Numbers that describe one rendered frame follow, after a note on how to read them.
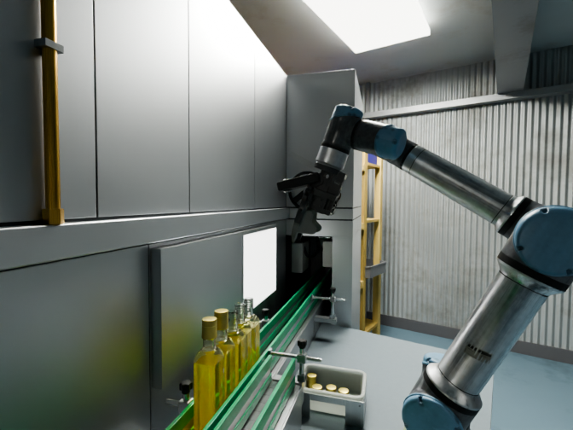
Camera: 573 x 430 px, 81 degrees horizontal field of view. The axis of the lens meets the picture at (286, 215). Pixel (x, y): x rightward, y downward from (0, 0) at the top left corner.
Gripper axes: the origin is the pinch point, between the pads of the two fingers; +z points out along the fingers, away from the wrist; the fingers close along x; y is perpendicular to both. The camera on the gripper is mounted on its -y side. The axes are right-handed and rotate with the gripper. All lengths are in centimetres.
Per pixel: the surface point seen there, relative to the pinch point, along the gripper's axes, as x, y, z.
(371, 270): 219, 29, 45
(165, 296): -17.4, -21.2, 22.5
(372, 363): 57, 38, 49
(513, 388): 205, 158, 85
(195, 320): -4.2, -17.7, 32.4
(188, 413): -21.5, -4.4, 42.8
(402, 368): 56, 49, 45
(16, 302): -49, -26, 16
